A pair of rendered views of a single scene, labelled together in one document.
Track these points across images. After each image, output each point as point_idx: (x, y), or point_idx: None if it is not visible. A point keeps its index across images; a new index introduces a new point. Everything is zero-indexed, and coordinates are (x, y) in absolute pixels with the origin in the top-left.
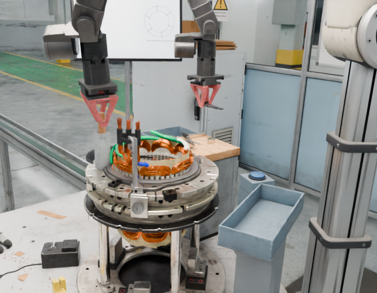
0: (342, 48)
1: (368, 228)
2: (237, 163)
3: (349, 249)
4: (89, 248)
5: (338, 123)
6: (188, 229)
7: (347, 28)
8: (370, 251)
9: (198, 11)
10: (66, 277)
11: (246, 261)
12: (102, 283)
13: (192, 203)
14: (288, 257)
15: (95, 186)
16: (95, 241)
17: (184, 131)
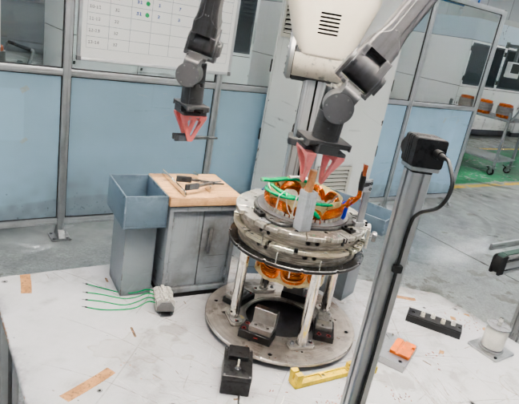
0: (325, 73)
1: (7, 242)
2: None
3: None
4: (211, 355)
5: (302, 129)
6: (227, 274)
7: (339, 60)
8: (44, 261)
9: (218, 32)
10: (268, 377)
11: None
12: (305, 343)
13: None
14: None
15: (348, 240)
16: (195, 349)
17: (123, 178)
